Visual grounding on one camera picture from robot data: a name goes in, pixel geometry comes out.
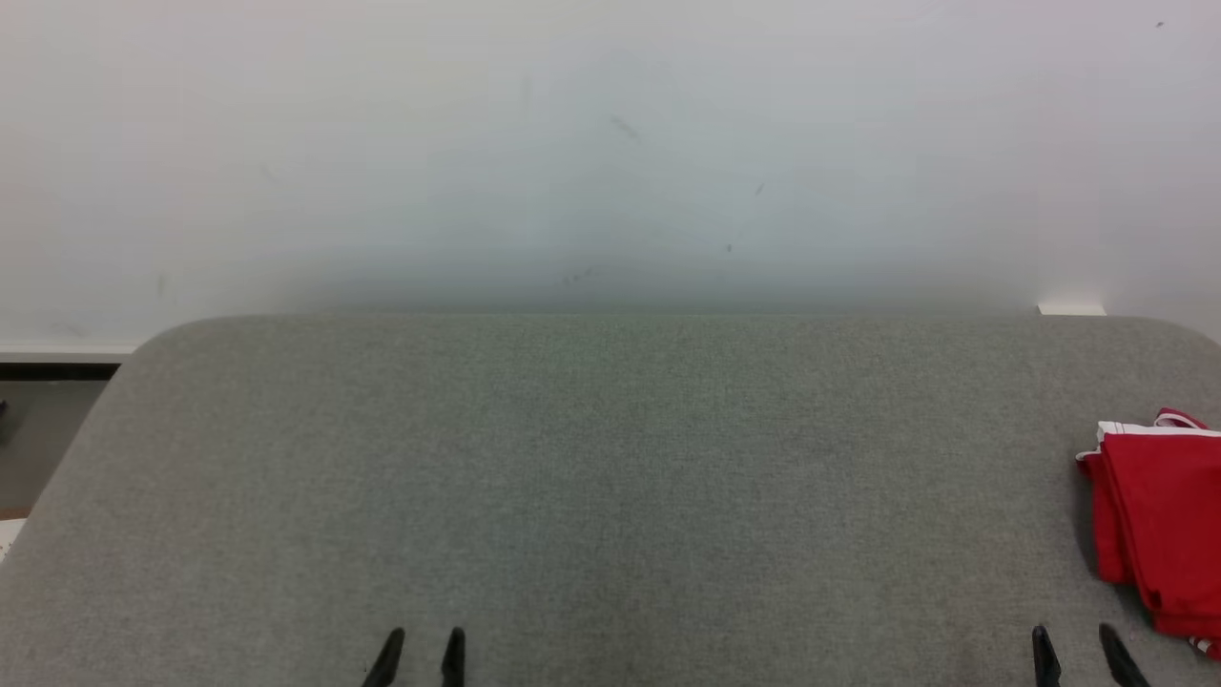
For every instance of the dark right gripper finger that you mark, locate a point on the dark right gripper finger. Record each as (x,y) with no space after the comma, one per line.
(1045,660)
(1124,663)

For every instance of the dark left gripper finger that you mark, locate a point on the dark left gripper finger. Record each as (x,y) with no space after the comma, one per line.
(386,663)
(454,660)

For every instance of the red and white garment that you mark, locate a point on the red and white garment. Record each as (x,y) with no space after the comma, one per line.
(1169,515)

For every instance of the folded red Bulls jersey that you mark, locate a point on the folded red Bulls jersey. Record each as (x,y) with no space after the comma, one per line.
(1206,648)

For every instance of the grey fabric sofa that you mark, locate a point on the grey fabric sofa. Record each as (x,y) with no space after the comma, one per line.
(610,496)

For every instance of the small white block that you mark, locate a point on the small white block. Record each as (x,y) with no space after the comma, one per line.
(1071,310)

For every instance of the white and black baseboard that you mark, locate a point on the white and black baseboard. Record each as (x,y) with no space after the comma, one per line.
(57,361)

